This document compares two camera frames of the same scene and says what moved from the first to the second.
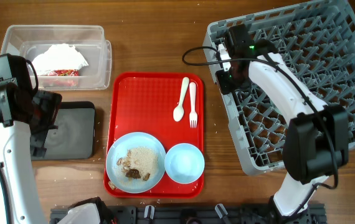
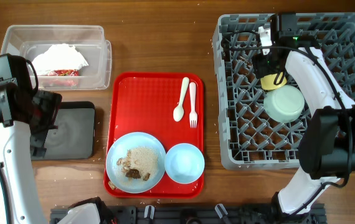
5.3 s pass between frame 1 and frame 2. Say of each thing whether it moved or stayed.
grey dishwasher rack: moved
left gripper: stayed
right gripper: moved
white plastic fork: stayed
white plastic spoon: stayed
